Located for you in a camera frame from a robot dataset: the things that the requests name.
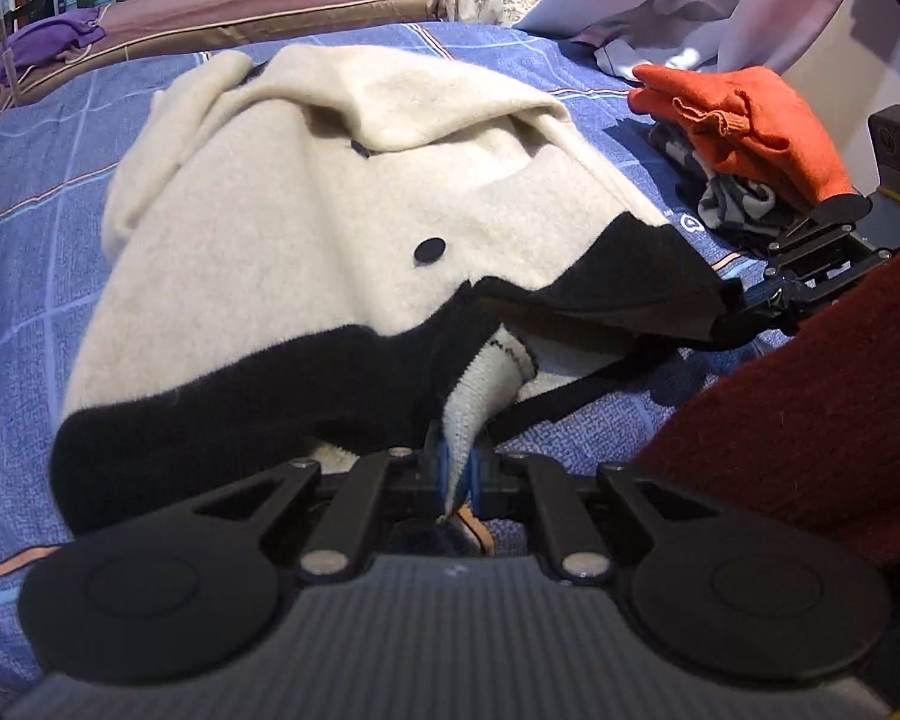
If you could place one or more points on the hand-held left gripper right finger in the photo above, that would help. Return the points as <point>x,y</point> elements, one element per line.
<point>477,480</point>

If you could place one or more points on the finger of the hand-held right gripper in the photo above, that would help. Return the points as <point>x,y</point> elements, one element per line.
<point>825,229</point>
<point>772,311</point>

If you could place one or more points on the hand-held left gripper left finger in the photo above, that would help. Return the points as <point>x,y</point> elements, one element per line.
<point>444,472</point>

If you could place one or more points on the cream sweater with black trim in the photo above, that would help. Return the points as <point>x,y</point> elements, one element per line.
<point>285,225</point>

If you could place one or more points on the person's right forearm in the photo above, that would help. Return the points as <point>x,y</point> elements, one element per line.
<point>810,405</point>

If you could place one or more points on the grey striped garment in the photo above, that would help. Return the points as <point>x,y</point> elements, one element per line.
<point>735,202</point>

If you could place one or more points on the orange knit garment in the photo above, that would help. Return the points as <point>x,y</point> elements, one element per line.
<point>780,127</point>

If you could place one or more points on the blue plaid bed sheet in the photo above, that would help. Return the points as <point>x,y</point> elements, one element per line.
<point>30,277</point>

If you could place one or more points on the mauve bed cover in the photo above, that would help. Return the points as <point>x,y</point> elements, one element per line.
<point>217,15</point>

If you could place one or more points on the purple cloth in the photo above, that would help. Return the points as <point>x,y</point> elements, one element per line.
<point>49,41</point>

